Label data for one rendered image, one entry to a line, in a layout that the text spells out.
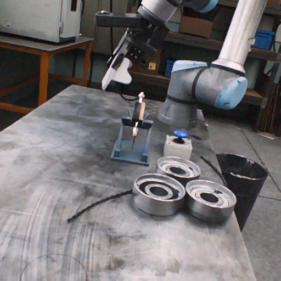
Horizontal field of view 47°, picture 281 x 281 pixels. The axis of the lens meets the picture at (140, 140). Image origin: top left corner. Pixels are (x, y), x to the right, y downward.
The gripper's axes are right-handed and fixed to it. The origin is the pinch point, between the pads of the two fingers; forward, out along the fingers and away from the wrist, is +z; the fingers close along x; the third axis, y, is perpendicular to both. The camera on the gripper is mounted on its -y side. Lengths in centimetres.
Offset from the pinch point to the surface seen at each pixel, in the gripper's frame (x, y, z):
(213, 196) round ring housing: -27.5, 30.0, 0.0
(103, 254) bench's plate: -45.9, 9.7, 8.2
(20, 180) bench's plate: -27.8, -6.0, 17.9
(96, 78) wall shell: 369, 30, 140
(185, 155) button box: -7.2, 28.7, 4.0
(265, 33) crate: 311, 166, -41
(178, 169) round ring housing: -16.6, 25.2, 3.9
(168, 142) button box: -5.6, 23.4, 4.0
